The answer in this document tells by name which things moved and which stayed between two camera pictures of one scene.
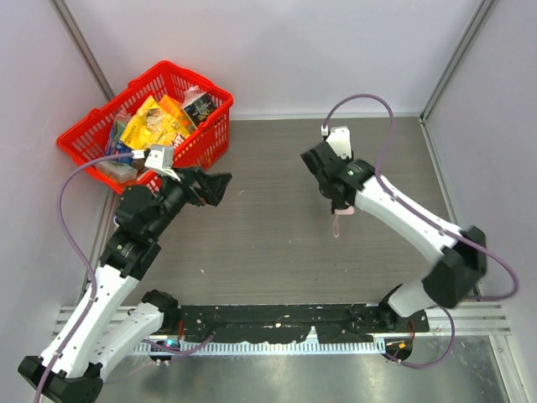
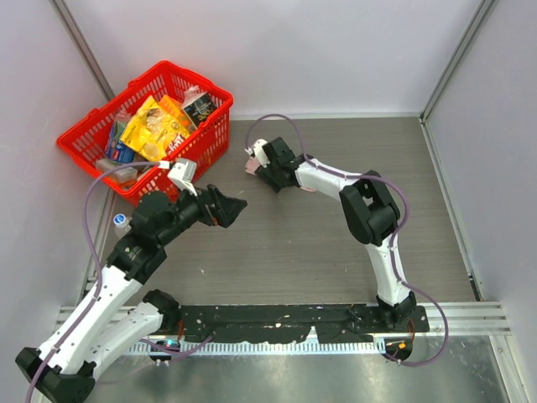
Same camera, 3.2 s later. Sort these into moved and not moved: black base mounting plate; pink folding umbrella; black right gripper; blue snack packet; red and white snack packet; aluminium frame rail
Moved: pink folding umbrella; black right gripper
Not moved: red and white snack packet; black base mounting plate; aluminium frame rail; blue snack packet
